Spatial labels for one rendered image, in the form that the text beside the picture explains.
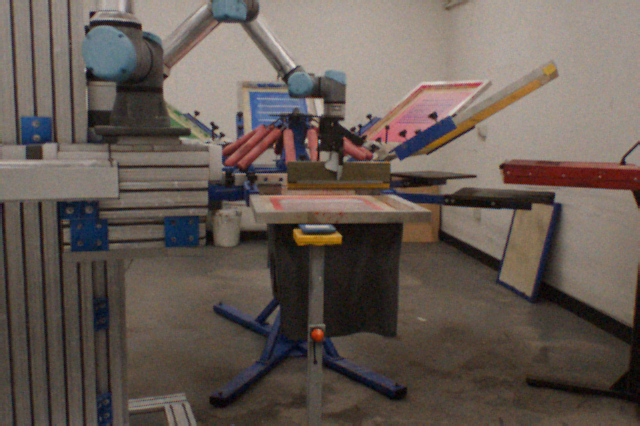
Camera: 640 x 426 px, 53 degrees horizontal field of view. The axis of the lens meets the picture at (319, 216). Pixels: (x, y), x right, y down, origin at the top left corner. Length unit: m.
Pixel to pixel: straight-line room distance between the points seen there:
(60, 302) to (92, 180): 0.49
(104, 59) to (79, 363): 0.87
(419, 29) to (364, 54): 0.65
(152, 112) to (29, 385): 0.84
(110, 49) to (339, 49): 5.49
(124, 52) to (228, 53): 5.29
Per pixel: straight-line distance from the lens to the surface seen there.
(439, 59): 7.17
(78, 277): 1.90
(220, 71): 6.77
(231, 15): 1.49
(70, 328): 1.92
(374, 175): 2.21
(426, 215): 2.16
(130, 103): 1.65
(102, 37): 1.53
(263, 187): 2.61
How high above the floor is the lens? 1.28
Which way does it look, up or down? 9 degrees down
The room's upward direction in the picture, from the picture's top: 1 degrees clockwise
